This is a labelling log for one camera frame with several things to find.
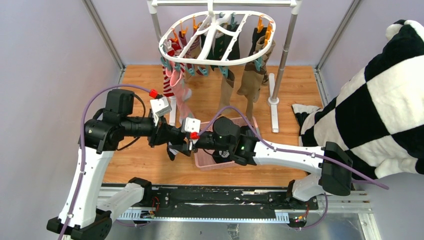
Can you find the black white checkered blanket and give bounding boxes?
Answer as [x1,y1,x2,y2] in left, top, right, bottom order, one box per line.
[292,19,424,180]

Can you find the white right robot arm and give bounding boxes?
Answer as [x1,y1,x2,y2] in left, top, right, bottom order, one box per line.
[166,116,353,209]

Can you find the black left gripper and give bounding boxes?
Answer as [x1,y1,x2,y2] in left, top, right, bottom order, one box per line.
[121,111,179,147]

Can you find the pink plastic basket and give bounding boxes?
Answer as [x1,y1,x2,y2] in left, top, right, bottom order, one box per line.
[194,116,260,171]

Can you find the pink sock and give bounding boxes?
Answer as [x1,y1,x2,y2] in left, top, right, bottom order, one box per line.
[169,68,194,123]

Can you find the dark green sock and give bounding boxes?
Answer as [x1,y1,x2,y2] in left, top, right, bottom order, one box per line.
[197,23,240,64]

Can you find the red white striped sock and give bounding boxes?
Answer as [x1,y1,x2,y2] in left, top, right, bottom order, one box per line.
[161,65,175,98]

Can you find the white metal drying rack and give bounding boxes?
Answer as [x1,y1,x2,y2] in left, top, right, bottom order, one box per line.
[147,0,302,133]

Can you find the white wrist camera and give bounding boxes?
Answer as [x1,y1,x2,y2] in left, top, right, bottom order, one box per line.
[149,96,172,127]
[181,117,201,133]

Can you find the brown argyle sock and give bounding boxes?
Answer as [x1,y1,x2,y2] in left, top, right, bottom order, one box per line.
[255,35,276,86]

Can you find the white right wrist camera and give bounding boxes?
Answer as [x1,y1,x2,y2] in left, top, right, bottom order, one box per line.
[181,117,201,133]

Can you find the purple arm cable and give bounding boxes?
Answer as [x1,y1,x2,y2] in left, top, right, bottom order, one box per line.
[197,105,390,231]
[57,84,157,240]

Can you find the tan sock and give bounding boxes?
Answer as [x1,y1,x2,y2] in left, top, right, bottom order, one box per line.
[237,62,267,120]
[217,70,235,111]

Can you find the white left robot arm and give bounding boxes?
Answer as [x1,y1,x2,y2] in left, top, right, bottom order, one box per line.
[46,85,184,240]

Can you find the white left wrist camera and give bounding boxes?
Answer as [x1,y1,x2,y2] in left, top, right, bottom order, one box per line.
[149,96,172,127]

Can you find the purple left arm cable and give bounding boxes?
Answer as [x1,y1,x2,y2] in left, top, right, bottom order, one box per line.
[57,84,157,240]

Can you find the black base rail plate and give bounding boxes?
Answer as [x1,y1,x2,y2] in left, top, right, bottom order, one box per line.
[120,185,320,220]

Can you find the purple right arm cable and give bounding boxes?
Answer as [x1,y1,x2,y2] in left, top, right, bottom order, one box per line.
[197,105,390,231]

